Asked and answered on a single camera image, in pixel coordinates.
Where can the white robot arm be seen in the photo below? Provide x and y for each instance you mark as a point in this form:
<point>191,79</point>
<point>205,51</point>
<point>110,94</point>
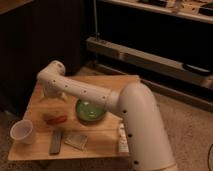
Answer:
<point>148,143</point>

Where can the white bottle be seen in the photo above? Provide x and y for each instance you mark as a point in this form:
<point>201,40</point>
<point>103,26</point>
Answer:
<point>122,140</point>

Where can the dark grey rectangular block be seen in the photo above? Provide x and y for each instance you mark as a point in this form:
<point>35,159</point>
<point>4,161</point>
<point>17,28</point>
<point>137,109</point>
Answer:
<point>55,144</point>

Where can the black object on shelf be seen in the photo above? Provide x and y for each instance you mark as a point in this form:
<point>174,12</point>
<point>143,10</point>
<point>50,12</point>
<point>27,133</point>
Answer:
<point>197,70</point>

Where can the translucent white cup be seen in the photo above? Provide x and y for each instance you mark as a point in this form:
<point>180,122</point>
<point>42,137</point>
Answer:
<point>23,131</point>

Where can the grey metal shelf rail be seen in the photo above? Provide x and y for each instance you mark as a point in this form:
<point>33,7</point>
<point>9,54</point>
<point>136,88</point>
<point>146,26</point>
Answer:
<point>149,61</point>

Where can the green ceramic bowl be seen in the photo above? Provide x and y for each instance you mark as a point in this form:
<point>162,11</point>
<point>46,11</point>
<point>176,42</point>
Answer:
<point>88,112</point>

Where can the beige sponge pad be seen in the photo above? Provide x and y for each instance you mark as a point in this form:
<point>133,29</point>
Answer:
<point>76,140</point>

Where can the wooden table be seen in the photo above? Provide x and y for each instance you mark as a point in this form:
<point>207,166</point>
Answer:
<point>102,135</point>

